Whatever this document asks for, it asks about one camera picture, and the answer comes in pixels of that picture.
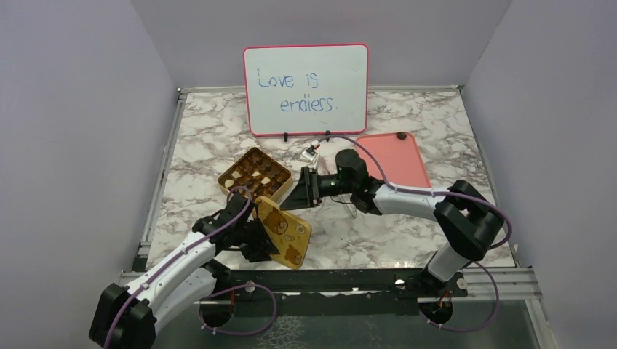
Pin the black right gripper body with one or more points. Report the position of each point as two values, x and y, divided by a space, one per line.
331 185

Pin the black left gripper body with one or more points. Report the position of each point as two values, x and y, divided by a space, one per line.
252 238

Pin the silver tin lid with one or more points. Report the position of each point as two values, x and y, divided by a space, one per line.
289 234

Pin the gold chocolate box tray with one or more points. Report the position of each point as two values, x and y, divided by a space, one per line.
260 173

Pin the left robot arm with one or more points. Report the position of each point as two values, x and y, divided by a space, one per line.
132 315

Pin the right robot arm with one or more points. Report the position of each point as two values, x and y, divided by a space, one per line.
469 223

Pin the small white card box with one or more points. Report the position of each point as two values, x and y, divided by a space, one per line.
306 154

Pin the pink plastic tray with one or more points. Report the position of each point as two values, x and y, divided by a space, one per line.
401 160

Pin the pink-framed whiteboard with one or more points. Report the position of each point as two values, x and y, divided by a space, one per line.
306 89

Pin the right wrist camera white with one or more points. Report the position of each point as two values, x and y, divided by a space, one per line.
315 157

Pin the black table base rail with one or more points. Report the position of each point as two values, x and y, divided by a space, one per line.
306 293

